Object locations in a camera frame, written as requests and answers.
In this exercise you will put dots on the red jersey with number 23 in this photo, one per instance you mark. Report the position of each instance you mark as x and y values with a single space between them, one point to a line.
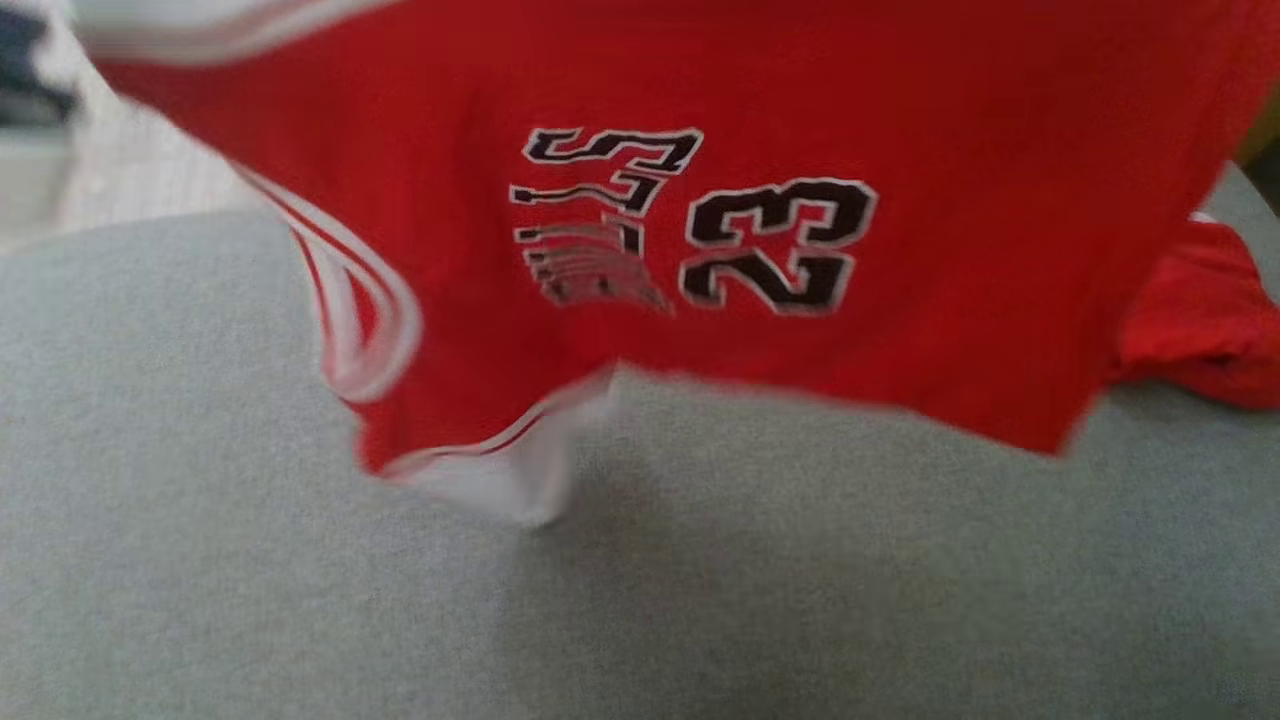
800 120

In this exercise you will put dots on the large grey sofa seat cushion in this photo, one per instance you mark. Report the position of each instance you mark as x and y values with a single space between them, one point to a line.
500 580

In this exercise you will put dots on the red shorts with white band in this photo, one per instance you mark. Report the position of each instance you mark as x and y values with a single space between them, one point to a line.
1200 320

